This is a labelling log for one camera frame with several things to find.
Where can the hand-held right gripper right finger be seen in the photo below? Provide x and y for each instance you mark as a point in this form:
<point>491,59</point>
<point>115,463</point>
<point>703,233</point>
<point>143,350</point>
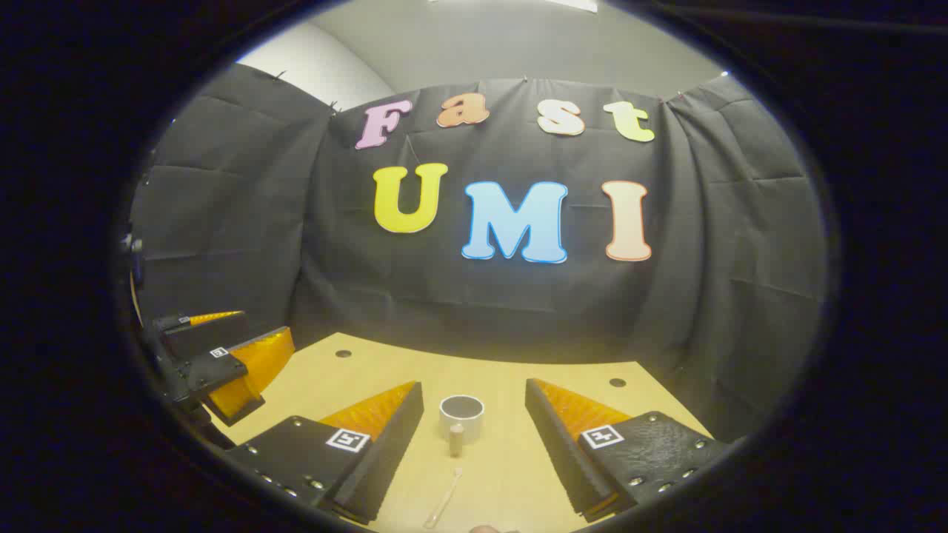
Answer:
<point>557,444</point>

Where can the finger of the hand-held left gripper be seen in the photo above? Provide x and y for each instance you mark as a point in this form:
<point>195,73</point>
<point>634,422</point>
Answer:
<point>211,374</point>
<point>196,337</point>

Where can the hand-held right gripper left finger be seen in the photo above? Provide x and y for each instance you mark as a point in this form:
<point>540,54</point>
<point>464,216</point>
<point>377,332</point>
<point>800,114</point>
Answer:
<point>385,444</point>

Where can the pale toothbrush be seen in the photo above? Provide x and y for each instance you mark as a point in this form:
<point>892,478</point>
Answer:
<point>443,500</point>

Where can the light wooden desktop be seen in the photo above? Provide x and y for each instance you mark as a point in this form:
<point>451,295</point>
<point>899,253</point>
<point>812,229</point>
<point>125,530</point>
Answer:
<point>496,385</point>

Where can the black backdrop cloth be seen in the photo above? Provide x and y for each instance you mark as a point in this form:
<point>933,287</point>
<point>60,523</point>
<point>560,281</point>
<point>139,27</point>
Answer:
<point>481,303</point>

